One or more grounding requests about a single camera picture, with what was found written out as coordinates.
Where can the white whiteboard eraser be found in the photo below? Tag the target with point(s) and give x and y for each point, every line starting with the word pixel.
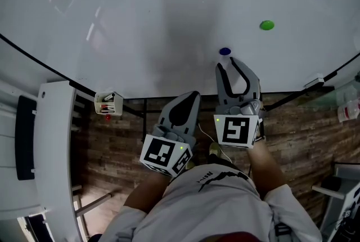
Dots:
pixel 315 81

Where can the blue round magnet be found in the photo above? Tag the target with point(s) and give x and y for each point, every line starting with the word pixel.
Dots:
pixel 225 51

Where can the white marker holder box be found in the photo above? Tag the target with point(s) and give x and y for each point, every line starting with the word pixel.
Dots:
pixel 115 108

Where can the red capped white marker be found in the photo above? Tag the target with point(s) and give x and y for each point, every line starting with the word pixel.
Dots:
pixel 107 107

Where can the clear plastic bottle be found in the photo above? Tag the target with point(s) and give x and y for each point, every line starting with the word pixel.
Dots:
pixel 349 111

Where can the black whiteboard stand frame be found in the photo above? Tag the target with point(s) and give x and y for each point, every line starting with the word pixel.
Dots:
pixel 144 115

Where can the white whiteboard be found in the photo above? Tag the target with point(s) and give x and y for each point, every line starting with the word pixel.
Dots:
pixel 118 38

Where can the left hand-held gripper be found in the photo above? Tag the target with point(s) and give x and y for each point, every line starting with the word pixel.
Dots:
pixel 166 152

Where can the person's right forearm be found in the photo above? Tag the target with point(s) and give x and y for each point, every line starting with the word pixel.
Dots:
pixel 267 170

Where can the glass side table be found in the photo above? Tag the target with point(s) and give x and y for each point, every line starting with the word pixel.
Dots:
pixel 329 97

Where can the yellowish shoe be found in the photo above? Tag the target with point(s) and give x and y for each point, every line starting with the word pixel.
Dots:
pixel 215 149

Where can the white curved desk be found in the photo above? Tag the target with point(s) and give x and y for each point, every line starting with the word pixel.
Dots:
pixel 54 156

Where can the grey equipment stand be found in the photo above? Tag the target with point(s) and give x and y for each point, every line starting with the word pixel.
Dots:
pixel 341 201

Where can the person's left forearm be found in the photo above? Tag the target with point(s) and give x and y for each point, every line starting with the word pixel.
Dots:
pixel 147 193

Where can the white printed t-shirt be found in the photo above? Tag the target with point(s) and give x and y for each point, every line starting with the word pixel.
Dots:
pixel 213 207

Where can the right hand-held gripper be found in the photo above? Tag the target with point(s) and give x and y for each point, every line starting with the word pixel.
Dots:
pixel 237 129

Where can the black flat monitor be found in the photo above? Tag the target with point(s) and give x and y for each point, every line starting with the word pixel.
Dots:
pixel 26 138

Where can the black capped white marker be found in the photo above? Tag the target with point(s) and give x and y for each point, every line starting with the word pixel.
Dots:
pixel 109 97

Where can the green round magnet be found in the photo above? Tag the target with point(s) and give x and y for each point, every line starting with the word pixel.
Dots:
pixel 267 25

